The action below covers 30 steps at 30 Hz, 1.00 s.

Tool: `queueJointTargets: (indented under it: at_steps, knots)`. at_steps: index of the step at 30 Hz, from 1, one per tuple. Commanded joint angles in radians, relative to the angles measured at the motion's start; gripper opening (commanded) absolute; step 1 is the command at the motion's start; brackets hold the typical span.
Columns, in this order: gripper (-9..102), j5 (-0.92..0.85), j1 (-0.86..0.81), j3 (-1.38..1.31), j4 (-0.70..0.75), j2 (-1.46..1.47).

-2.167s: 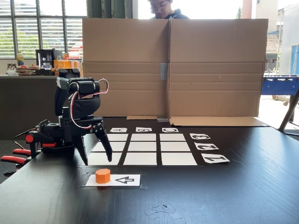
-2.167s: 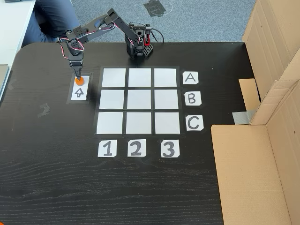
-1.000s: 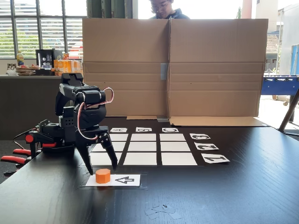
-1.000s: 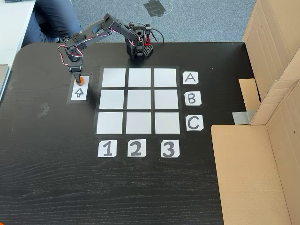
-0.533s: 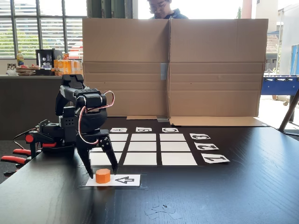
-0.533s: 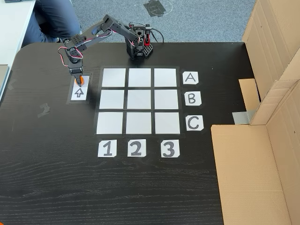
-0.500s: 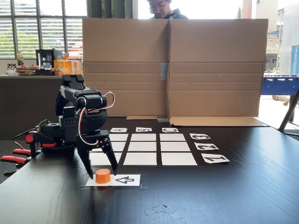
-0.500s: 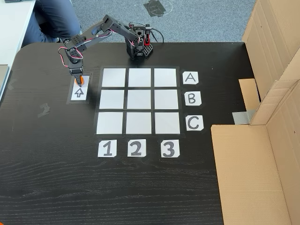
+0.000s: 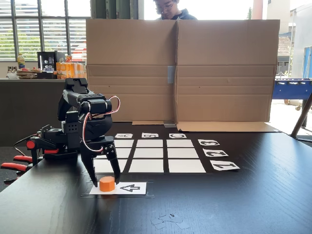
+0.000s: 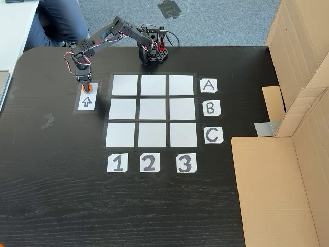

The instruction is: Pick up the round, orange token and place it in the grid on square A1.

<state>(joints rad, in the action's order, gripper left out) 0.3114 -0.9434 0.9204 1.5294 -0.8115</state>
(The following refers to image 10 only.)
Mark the person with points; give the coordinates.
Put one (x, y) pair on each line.
(59, 20)

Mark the white desk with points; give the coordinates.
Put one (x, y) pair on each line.
(15, 25)

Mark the paper label letter B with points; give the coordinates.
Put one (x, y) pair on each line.
(211, 108)

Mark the paper label number 1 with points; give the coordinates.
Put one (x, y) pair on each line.
(117, 163)

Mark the red and black clamp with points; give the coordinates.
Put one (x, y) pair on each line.
(161, 41)

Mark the paper label letter A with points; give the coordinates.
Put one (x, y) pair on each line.
(208, 85)

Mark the brown cardboard box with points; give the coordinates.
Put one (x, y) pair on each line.
(277, 195)
(300, 51)

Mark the clear tape scraps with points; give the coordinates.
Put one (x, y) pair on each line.
(48, 121)

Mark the white nine-square grid sheet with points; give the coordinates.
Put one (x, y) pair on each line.
(153, 109)

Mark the paper label number 3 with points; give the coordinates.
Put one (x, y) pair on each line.
(186, 163)

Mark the paper label number 2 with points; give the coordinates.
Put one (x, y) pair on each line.
(149, 162)

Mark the round orange token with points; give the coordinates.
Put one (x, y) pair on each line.
(90, 89)

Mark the paper label letter C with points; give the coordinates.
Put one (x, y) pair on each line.
(213, 135)

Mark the white arrow paper sheet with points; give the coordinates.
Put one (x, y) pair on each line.
(87, 103)

